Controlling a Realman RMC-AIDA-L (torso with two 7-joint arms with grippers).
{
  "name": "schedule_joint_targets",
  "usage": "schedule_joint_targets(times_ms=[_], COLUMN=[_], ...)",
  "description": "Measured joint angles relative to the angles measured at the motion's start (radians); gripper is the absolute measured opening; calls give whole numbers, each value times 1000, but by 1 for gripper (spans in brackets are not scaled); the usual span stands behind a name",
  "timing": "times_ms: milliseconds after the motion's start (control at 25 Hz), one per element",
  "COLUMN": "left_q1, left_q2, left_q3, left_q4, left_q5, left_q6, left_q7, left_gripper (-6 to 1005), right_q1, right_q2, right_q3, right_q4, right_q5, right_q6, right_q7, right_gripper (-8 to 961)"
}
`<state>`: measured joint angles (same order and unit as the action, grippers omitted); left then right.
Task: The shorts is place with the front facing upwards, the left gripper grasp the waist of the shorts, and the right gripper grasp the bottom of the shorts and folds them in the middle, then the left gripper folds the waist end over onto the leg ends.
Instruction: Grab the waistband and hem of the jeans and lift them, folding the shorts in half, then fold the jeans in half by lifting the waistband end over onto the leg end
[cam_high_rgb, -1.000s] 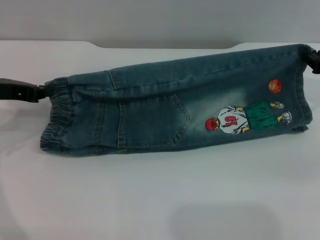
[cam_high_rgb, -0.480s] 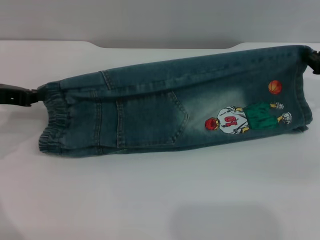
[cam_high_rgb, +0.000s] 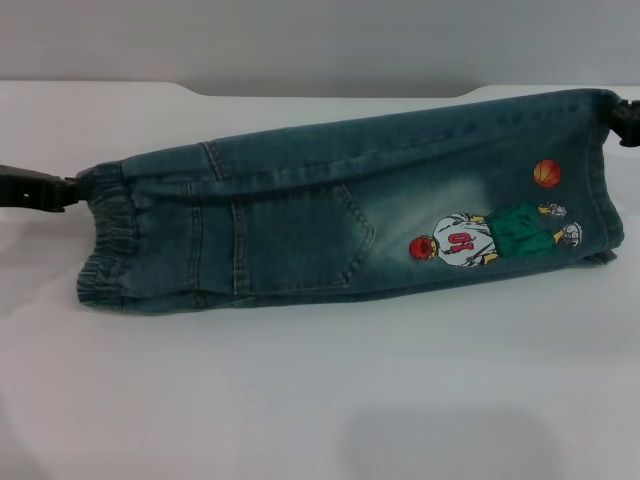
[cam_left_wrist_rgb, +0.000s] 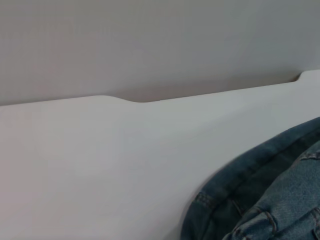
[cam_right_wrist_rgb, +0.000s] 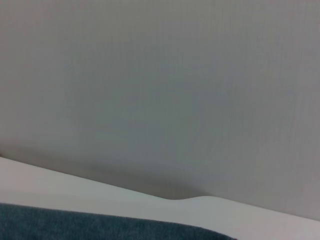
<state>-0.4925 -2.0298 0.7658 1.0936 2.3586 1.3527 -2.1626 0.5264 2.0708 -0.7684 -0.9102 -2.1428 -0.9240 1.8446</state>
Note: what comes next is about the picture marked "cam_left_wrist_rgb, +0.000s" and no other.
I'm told blue denim shorts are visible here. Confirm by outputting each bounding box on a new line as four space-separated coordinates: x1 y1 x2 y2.
180 116 320 240

